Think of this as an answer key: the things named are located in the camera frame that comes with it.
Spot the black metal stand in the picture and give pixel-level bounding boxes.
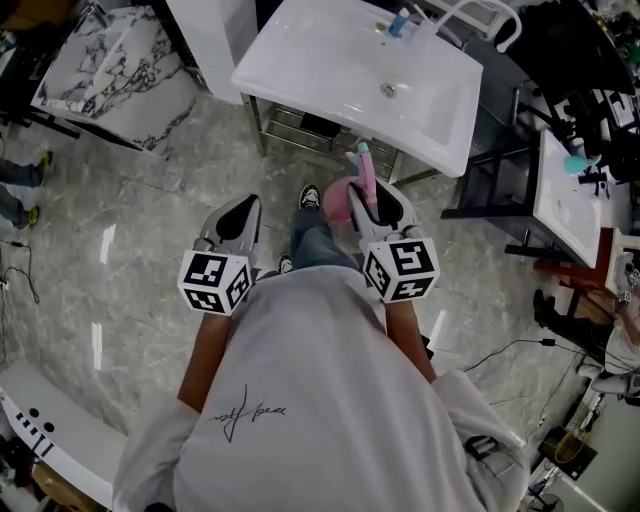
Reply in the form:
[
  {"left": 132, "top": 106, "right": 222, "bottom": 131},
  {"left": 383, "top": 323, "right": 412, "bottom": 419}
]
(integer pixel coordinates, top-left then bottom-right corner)
[{"left": 439, "top": 82, "right": 547, "bottom": 222}]

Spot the person's left forearm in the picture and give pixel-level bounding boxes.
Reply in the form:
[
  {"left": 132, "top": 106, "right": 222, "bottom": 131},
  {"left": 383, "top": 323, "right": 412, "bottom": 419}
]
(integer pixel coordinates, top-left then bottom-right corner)
[{"left": 176, "top": 310, "right": 237, "bottom": 415}]

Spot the white bathtub rim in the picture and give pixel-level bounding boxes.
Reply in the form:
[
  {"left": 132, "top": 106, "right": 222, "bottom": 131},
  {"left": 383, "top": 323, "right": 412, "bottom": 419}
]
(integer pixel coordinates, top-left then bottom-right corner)
[{"left": 0, "top": 358, "right": 132, "bottom": 511}]

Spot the person's blue jeans leg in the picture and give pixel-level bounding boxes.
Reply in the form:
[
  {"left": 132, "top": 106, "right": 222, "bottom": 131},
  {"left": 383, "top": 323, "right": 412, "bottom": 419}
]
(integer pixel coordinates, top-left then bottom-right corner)
[{"left": 288, "top": 206, "right": 362, "bottom": 274}]

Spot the teal spray bottle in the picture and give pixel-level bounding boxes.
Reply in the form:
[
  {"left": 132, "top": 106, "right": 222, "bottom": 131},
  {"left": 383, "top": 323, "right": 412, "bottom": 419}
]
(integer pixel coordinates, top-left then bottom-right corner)
[{"left": 563, "top": 151, "right": 605, "bottom": 177}]

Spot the white curved faucet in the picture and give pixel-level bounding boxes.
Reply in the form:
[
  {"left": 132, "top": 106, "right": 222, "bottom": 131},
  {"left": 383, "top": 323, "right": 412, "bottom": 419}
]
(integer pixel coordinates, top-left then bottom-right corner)
[{"left": 418, "top": 0, "right": 524, "bottom": 54}]

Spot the person's right forearm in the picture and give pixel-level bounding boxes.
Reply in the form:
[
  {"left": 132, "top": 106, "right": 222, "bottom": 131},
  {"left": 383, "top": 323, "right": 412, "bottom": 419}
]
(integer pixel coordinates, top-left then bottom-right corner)
[{"left": 383, "top": 297, "right": 437, "bottom": 385}]

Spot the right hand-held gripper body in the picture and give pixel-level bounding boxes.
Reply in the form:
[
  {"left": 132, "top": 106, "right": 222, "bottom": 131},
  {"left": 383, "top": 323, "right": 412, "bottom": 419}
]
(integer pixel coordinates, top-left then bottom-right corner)
[{"left": 357, "top": 222, "right": 442, "bottom": 305}]

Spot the white ceramic sink basin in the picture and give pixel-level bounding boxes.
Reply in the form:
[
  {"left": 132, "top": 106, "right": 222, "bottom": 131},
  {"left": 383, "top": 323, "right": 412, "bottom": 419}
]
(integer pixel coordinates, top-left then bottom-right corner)
[{"left": 230, "top": 0, "right": 485, "bottom": 179}]

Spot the person's white shirt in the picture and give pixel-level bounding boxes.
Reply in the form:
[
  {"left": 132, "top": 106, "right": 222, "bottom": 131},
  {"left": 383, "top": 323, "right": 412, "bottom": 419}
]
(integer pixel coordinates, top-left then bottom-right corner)
[{"left": 112, "top": 264, "right": 531, "bottom": 512}]

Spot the white cabinet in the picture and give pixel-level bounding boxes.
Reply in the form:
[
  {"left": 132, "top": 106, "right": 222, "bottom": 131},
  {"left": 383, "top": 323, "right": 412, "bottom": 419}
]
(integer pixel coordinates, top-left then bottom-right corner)
[{"left": 165, "top": 0, "right": 259, "bottom": 105}]

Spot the black floor cable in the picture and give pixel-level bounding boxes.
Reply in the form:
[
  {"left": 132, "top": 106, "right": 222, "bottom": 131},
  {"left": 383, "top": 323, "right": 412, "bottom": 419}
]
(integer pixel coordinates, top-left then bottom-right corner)
[{"left": 0, "top": 237, "right": 42, "bottom": 321}]

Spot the metal sink stand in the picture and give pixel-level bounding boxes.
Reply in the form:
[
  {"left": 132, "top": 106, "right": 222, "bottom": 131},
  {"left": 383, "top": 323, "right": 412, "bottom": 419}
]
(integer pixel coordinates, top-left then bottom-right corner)
[{"left": 240, "top": 92, "right": 444, "bottom": 187}]

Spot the black box with yellow wire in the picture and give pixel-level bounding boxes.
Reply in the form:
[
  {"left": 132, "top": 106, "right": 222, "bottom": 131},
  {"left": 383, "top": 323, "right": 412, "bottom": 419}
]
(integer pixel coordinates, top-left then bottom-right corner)
[{"left": 540, "top": 423, "right": 600, "bottom": 482}]

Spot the black curved desk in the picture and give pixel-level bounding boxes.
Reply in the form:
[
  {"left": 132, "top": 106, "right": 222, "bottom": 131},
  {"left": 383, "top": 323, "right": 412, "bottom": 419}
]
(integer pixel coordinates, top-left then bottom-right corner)
[{"left": 517, "top": 0, "right": 639, "bottom": 97}]

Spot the pink spray bottle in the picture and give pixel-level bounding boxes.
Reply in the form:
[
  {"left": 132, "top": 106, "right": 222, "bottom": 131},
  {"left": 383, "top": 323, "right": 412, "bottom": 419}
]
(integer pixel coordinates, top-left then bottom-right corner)
[{"left": 321, "top": 141, "right": 377, "bottom": 227}]

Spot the marble patterned counter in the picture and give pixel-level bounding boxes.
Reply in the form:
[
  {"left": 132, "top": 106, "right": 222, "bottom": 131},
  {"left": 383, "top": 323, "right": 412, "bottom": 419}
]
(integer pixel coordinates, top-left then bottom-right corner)
[{"left": 30, "top": 3, "right": 202, "bottom": 161}]

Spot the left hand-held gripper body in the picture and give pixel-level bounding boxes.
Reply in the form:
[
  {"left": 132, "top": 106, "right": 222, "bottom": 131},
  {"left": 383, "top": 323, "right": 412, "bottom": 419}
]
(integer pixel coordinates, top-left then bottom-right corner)
[{"left": 178, "top": 233, "right": 262, "bottom": 317}]

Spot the small blue bottle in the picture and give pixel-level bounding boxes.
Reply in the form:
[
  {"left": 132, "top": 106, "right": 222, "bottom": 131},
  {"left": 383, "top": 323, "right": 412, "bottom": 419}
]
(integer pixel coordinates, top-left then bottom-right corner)
[{"left": 388, "top": 8, "right": 410, "bottom": 38}]

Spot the black cable with adapter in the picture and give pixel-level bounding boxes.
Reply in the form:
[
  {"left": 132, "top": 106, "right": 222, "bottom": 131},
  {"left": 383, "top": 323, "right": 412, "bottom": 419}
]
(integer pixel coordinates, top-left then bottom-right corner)
[{"left": 461, "top": 336, "right": 606, "bottom": 374}]

